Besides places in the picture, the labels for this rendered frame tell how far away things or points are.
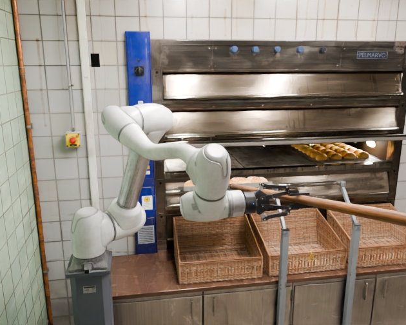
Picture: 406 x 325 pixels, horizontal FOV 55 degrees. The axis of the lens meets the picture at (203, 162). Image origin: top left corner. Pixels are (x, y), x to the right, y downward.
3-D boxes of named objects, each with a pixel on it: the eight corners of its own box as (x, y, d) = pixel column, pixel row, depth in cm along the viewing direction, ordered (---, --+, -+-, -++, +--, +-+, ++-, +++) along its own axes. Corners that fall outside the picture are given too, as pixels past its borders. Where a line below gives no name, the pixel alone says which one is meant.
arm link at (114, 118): (120, 120, 148) (149, 117, 157) (96, 98, 157) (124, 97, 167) (115, 149, 154) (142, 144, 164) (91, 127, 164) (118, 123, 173)
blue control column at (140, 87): (137, 224, 487) (129, 44, 434) (150, 222, 490) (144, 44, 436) (139, 322, 303) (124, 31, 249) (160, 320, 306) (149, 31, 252)
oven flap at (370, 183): (166, 207, 286) (164, 180, 288) (388, 194, 315) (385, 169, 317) (166, 207, 282) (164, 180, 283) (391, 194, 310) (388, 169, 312)
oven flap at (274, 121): (164, 138, 273) (163, 110, 275) (396, 130, 302) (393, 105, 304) (164, 137, 269) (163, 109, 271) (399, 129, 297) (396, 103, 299)
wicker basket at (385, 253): (322, 238, 314) (325, 206, 307) (386, 233, 322) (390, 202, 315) (354, 269, 267) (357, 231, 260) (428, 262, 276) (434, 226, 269)
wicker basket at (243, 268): (172, 250, 294) (171, 216, 288) (245, 245, 302) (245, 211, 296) (178, 285, 248) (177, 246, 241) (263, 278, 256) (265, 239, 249)
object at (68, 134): (67, 145, 264) (66, 131, 262) (82, 145, 266) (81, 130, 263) (65, 147, 257) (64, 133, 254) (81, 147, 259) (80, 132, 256)
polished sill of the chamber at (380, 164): (164, 177, 287) (164, 171, 286) (386, 166, 316) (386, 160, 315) (164, 178, 281) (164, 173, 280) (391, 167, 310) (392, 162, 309)
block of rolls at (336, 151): (289, 146, 372) (289, 140, 371) (336, 144, 380) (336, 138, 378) (317, 161, 314) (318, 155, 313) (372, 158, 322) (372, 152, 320)
